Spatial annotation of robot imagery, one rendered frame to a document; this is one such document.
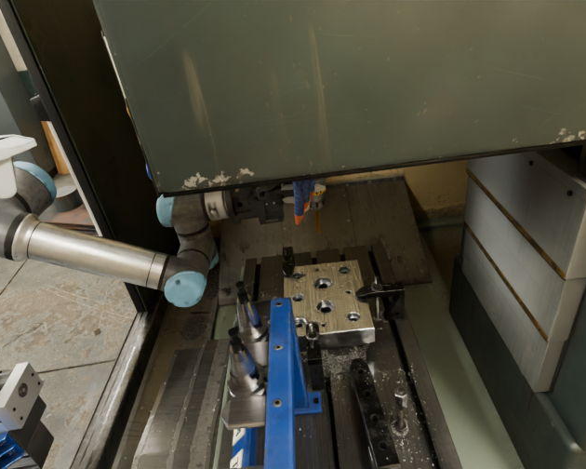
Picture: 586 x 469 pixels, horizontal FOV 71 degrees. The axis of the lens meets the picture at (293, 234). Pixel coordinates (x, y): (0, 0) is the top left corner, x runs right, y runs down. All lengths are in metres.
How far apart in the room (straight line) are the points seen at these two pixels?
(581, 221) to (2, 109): 5.34
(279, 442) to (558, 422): 0.68
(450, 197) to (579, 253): 1.40
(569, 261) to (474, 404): 0.68
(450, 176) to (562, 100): 1.58
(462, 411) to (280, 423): 0.84
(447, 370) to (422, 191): 0.97
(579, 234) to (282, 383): 0.54
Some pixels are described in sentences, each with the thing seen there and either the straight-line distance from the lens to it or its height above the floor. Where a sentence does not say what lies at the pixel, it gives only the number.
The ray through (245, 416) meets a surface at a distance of 0.68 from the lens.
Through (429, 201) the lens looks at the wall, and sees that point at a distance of 2.18.
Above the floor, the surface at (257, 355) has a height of 1.22.
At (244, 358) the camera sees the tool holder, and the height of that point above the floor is 1.28.
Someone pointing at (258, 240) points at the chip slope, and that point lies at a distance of 1.89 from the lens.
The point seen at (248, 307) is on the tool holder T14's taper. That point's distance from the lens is 0.73.
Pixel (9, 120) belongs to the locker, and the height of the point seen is 0.79.
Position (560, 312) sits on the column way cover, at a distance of 0.95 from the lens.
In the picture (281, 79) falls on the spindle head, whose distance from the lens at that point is 0.49.
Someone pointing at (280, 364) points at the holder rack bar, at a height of 1.23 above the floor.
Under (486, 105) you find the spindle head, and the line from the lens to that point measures 0.55.
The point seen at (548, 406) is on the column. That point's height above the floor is 0.88.
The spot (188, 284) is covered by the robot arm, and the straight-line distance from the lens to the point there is 0.83.
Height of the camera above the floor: 1.76
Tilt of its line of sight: 32 degrees down
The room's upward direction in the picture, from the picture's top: 9 degrees counter-clockwise
